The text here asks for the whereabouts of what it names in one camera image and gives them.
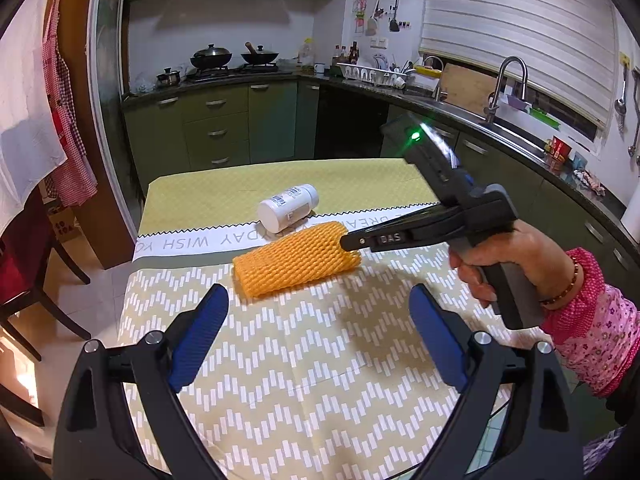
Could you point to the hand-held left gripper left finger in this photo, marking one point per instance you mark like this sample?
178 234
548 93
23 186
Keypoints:
200 340

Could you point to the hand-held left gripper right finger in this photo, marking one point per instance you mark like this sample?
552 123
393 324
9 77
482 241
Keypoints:
440 340

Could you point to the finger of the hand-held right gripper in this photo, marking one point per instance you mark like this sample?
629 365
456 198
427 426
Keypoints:
360 242
430 220

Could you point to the orange foam net sleeve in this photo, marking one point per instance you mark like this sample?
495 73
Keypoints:
290 265

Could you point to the person's right hand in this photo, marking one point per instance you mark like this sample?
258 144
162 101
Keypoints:
540 260

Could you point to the white plastic bottle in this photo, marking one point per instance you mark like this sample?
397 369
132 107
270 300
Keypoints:
287 207

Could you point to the red plastic container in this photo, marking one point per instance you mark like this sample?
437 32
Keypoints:
559 152

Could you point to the yellow patterned tablecloth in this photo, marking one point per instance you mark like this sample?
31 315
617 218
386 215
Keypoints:
300 360

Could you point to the steel kitchen faucet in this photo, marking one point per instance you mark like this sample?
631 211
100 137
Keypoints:
492 105

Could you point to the plastic food bag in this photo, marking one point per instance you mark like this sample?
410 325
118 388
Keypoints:
589 182

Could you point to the green cutting board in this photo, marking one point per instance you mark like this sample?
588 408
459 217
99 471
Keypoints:
544 117

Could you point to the purple cutting board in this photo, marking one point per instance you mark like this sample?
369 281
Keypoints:
517 102

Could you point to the wooden cutting board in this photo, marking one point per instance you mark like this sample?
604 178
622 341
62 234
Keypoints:
467 87

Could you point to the white dish rack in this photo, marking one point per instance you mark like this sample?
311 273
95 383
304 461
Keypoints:
372 76

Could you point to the hanging steel ladle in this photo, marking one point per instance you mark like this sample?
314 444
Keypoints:
621 105

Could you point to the dark wooden chair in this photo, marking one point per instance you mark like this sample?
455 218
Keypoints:
30 270

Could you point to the green kitchen cabinets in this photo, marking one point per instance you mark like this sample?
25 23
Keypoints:
220 110

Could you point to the white window blind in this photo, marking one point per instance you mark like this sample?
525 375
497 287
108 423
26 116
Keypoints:
515 25

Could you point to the clear oil bottle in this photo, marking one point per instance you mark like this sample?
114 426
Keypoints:
307 52

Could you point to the gas stove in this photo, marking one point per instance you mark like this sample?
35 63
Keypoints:
235 72

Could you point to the black wok with lid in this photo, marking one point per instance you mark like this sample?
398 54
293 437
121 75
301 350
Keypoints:
211 57

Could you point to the red checked apron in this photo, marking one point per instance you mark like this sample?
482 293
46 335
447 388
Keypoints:
65 110

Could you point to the white hanging cloth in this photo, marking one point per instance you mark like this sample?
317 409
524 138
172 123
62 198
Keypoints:
25 110

